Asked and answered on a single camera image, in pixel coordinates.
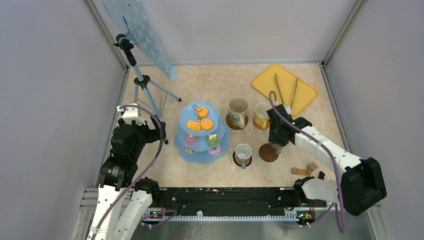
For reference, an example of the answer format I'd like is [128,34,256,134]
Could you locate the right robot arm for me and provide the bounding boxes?
[267,104,387,216]

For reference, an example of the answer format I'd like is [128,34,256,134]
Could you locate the square orange biscuit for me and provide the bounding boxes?
[186,119,202,132]

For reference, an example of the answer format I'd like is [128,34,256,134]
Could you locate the yellow serving tray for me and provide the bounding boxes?
[251,64,318,116]

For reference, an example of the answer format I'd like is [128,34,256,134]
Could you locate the small wooden block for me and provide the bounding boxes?
[291,162,318,176]

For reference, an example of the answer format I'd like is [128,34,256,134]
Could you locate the grey ceramic cup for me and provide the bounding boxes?
[235,143,253,162]

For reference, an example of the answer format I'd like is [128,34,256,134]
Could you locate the beige ceramic mug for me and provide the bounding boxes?
[228,97,249,128]

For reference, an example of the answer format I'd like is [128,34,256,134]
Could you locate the light brown round coaster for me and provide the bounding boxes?
[253,117,270,130]

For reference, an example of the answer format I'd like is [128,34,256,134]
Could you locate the dark brown round coaster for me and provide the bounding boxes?
[225,113,249,131]

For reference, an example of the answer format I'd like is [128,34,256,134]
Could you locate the orange round biscuit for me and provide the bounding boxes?
[195,106,209,119]
[200,118,214,130]

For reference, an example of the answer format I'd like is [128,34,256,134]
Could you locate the yellow ceramic mug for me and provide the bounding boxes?
[253,103,272,121]

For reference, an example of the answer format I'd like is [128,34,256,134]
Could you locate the metal serving tongs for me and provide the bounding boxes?
[273,73,299,110]

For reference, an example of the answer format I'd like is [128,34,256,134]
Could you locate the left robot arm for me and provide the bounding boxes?
[86,103,168,240]

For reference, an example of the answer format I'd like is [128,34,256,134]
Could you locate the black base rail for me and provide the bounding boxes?
[152,187,327,217]

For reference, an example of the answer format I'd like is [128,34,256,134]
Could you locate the blue three-tier cake stand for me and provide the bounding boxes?
[174,100,231,164]

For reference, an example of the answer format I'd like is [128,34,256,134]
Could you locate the pink frosted donut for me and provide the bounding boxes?
[207,144,222,156]

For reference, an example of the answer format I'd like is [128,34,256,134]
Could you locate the orange smiley coaster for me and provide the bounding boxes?
[232,151,252,169]

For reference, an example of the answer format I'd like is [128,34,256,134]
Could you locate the blue tripod stand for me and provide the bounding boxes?
[113,34,182,118]

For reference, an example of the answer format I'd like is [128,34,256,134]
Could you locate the blue perforated board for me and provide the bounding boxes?
[101,0,177,80]

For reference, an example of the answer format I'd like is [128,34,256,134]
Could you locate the green cupcake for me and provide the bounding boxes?
[206,132,220,148]

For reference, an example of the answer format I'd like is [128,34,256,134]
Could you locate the white sprinkled donut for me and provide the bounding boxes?
[183,146,196,154]

